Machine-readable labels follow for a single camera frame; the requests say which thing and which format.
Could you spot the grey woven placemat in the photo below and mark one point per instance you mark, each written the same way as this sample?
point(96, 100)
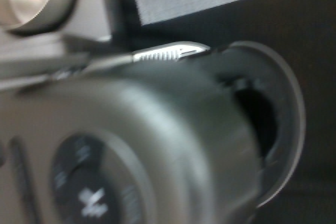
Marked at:
point(161, 10)

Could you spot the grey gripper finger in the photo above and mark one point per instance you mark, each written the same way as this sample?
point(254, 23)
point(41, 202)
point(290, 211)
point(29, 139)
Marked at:
point(168, 52)

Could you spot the steel milk frother jug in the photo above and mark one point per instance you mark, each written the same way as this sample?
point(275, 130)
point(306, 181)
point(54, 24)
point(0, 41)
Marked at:
point(33, 16)

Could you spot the grey Keurig coffee machine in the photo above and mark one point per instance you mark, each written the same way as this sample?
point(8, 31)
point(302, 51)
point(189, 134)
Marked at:
point(155, 143)

